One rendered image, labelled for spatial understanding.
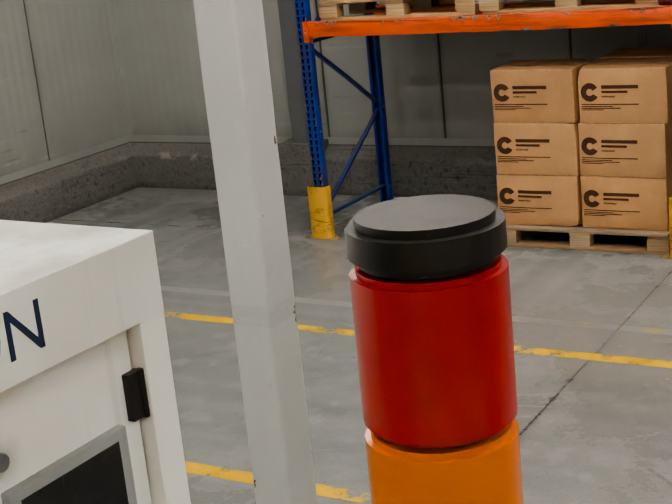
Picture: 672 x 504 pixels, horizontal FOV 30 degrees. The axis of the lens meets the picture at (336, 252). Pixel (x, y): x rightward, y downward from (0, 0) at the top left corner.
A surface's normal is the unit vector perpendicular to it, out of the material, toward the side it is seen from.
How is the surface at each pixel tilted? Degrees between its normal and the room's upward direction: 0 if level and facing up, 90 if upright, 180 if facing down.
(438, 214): 0
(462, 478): 90
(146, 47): 90
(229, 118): 90
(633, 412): 0
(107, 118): 90
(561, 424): 0
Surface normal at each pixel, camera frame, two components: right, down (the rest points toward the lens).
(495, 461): 0.58, 0.17
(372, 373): -0.81, 0.23
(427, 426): -0.16, 0.29
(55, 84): 0.87, 0.05
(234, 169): -0.52, 0.28
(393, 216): -0.10, -0.96
